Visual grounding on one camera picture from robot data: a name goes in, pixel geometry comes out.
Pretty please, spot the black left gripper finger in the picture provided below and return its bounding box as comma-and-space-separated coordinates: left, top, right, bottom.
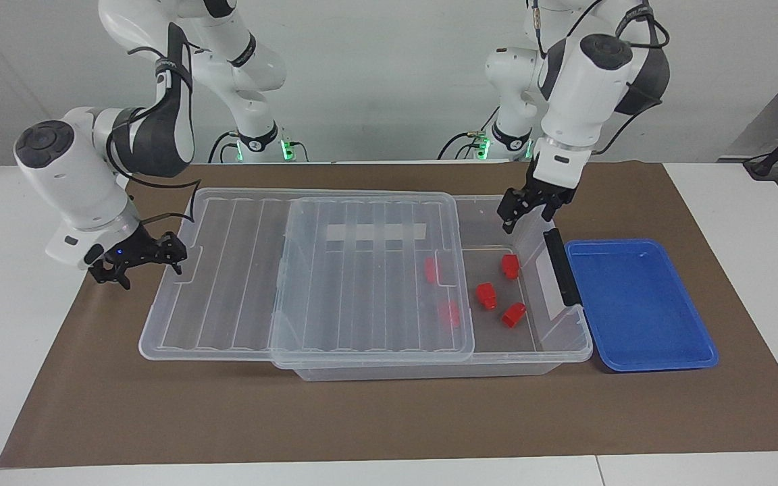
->
497, 190, 531, 234
543, 190, 575, 221

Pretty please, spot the clear ribbed plastic lid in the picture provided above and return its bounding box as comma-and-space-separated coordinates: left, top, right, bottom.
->
138, 188, 476, 369

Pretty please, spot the clear plastic storage box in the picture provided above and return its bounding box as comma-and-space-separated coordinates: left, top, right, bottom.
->
271, 194, 594, 383

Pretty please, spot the blue plastic tray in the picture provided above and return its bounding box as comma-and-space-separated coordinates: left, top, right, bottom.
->
565, 238, 719, 373

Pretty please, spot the brown paper table mat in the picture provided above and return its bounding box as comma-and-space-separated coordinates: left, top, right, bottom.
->
0, 161, 778, 468

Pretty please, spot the black box latch handle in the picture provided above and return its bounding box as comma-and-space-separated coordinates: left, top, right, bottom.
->
543, 228, 583, 308

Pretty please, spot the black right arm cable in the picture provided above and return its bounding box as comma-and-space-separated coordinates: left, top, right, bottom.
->
107, 24, 202, 227

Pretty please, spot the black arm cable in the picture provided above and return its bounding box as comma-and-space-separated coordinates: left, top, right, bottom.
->
531, 0, 671, 156
107, 24, 202, 227

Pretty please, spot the black base cable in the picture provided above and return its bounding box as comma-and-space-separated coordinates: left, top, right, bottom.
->
209, 130, 239, 164
438, 128, 492, 161

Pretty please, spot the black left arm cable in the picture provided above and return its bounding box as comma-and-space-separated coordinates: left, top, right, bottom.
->
531, 0, 671, 156

